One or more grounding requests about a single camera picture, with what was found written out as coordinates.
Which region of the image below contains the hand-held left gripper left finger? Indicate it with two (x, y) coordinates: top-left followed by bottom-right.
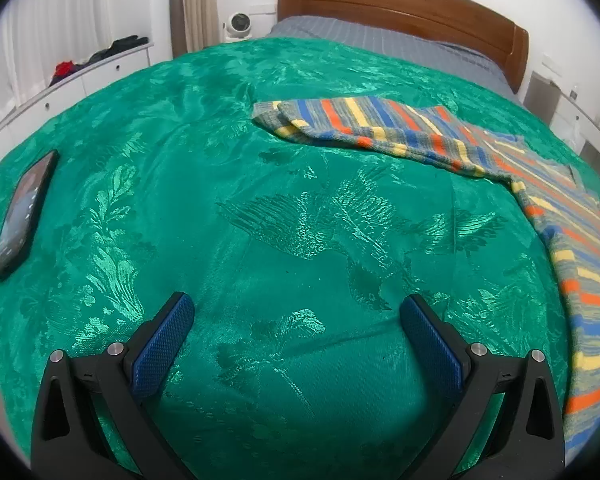
(30, 291), (196, 480)

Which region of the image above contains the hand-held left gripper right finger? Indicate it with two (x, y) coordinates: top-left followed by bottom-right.
(399, 294), (567, 480)

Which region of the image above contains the striped knit sweater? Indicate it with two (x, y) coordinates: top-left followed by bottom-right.
(252, 96), (600, 453)

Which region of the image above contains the black clothes pile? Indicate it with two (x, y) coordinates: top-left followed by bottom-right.
(75, 35), (149, 67)

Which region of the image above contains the green patterned bedspread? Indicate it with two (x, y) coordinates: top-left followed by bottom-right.
(0, 35), (600, 480)

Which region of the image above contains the black smartphone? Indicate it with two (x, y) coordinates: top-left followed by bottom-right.
(0, 150), (61, 282)

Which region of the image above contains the white nightstand shelf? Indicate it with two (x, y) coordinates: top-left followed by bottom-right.
(522, 71), (600, 186)

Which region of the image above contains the white dresser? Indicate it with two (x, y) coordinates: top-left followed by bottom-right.
(0, 42), (156, 153)

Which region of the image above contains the grey bed sheet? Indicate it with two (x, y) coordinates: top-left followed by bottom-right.
(266, 16), (523, 106)

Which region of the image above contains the white desk fan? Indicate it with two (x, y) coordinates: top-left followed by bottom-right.
(223, 11), (255, 42)

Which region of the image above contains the beige curtain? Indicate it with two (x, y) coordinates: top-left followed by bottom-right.
(179, 0), (219, 54)

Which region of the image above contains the wooden headboard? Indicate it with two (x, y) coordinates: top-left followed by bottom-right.
(277, 0), (530, 93)

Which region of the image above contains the white sheer curtain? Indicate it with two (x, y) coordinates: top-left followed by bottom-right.
(0, 0), (172, 106)

